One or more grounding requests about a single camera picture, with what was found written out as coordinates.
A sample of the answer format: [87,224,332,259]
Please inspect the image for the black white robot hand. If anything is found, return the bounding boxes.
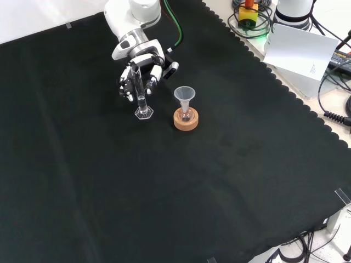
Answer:
[111,39,167,102]

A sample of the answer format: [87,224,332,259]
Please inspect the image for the clear glass graduated cylinder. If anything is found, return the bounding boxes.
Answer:
[131,65,154,121]

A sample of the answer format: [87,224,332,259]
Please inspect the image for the translucent plastic funnel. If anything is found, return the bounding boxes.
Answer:
[173,86,196,113]

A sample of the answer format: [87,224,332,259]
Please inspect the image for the clear round-bottom flask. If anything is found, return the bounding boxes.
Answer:
[179,105,193,123]

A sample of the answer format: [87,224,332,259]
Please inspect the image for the yellow stop button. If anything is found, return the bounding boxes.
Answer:
[237,0,259,30]

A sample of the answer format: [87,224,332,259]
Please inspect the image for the black bench cloth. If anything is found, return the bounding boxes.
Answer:
[0,0,351,263]

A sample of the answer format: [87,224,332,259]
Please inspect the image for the black power adapter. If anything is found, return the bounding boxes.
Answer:
[329,49,351,69]

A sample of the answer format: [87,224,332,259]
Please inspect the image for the black tripod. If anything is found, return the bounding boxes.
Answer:
[312,13,351,50]

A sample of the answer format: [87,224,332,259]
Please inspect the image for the pale grey cabinet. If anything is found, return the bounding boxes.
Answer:
[326,204,351,234]

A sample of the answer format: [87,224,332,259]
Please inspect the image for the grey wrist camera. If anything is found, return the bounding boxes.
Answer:
[162,61,179,81]

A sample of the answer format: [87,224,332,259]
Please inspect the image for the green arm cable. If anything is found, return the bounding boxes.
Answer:
[163,0,184,48]

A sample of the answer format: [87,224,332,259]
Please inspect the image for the black looped cable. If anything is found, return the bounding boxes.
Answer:
[227,0,274,39]

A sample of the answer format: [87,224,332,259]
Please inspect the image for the cork ring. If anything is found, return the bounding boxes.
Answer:
[173,107,199,132]

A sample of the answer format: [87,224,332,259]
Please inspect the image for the black coiled cable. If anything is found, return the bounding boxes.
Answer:
[318,68,351,125]

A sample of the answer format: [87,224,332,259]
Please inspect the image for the black floor cable bundle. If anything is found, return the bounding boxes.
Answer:
[265,229,347,263]

